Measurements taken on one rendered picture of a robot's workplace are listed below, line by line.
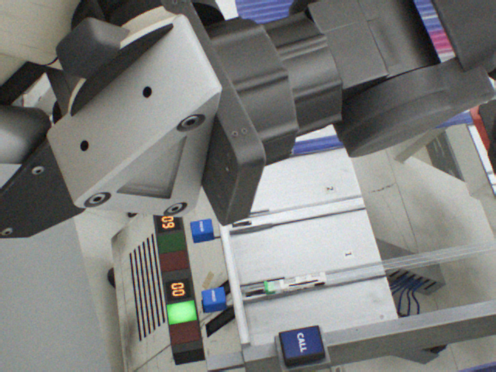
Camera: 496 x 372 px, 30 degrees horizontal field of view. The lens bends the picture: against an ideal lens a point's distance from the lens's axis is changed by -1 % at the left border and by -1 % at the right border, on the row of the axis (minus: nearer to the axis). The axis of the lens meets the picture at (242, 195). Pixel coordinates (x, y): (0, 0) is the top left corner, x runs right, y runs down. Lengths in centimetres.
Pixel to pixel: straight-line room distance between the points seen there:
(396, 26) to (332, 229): 73
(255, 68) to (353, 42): 7
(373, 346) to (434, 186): 93
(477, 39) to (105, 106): 22
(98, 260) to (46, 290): 98
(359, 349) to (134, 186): 71
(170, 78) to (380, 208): 138
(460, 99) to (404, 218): 133
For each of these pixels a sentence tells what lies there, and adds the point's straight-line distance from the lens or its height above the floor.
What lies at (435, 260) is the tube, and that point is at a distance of 125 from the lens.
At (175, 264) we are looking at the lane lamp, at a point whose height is 66.
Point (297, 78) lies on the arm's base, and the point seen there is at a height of 123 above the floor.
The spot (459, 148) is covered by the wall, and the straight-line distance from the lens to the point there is 370.
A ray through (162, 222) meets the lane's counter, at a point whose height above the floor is 65.
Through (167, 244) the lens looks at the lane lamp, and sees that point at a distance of 130.
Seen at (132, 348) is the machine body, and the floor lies 10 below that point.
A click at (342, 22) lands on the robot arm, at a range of 56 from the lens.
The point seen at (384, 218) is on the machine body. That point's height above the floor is 62.
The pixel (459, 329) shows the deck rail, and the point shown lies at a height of 90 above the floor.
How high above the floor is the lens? 146
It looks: 33 degrees down
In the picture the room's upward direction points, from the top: 50 degrees clockwise
